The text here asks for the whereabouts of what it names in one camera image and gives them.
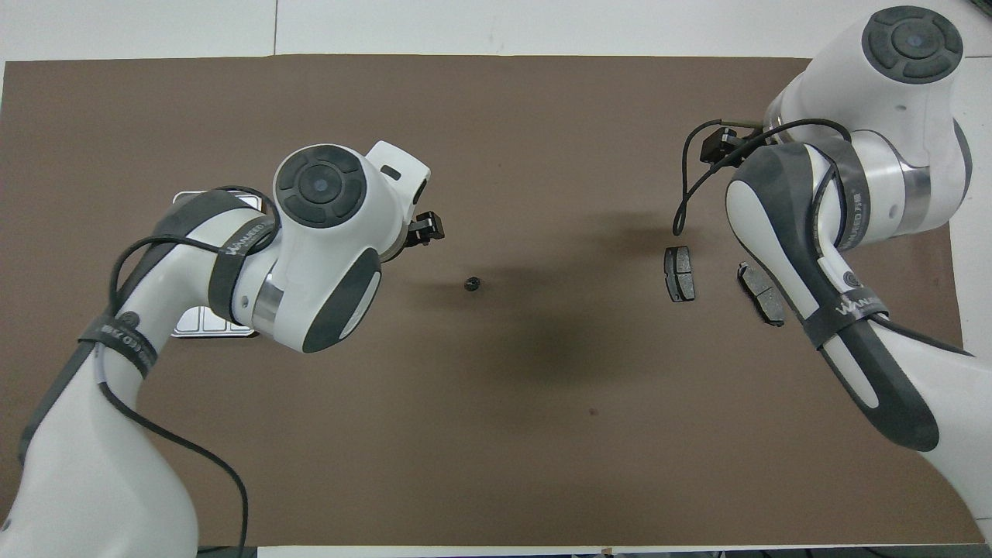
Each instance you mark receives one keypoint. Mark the dark curved brake pad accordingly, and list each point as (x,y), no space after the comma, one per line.
(759,294)

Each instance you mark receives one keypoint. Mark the small black bearing gear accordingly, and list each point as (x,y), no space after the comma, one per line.
(473,284)

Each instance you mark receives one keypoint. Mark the dark rectangular brake pad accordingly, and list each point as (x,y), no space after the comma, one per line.
(680,275)

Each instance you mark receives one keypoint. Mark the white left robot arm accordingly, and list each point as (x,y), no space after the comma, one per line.
(325,232)

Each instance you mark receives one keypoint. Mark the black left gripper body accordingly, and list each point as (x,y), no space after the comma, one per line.
(425,229)

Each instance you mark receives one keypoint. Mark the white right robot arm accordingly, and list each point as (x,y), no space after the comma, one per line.
(899,101)

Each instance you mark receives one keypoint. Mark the brown table mat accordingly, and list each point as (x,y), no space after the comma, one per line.
(496,426)

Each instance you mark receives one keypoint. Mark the silver metal tray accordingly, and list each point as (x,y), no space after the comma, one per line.
(209,322)

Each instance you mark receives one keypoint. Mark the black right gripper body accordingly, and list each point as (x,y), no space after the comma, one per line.
(719,147)

